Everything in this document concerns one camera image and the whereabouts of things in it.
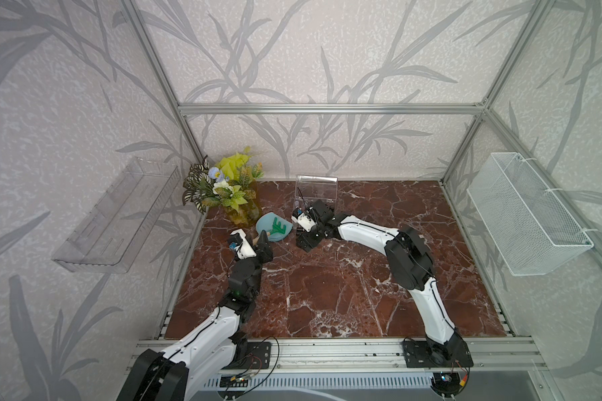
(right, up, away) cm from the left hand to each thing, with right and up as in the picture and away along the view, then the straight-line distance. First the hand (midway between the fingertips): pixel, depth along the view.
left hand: (260, 232), depth 81 cm
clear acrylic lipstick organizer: (+15, +17, +38) cm, 45 cm away
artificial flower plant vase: (-13, +17, +10) cm, 23 cm away
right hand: (+13, -3, +17) cm, 22 cm away
